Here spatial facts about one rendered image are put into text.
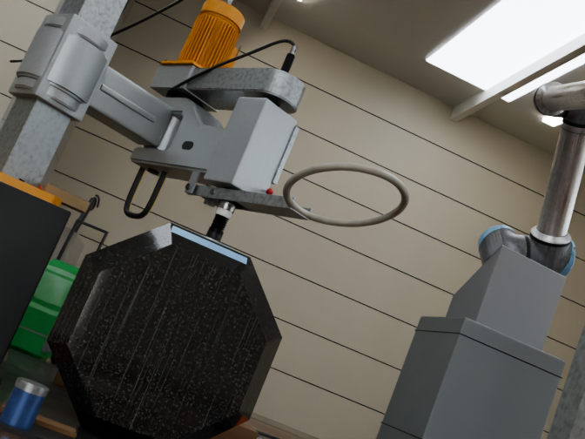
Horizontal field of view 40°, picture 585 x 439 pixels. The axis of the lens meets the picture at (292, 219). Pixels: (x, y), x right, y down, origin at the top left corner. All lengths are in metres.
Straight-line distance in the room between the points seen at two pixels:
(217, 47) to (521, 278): 2.06
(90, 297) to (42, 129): 1.07
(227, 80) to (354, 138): 5.25
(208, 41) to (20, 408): 2.30
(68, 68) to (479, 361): 2.14
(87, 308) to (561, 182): 1.75
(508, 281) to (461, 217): 6.39
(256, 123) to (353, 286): 5.42
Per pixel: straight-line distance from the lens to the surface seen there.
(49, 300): 4.94
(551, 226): 3.12
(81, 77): 3.74
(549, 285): 3.02
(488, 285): 2.88
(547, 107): 2.86
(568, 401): 2.09
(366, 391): 8.87
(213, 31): 4.24
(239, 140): 3.54
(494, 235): 3.14
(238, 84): 3.75
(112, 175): 8.51
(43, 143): 3.75
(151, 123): 4.01
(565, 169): 3.04
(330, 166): 2.92
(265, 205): 3.32
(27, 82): 3.75
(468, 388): 2.77
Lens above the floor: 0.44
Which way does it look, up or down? 11 degrees up
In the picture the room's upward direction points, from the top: 22 degrees clockwise
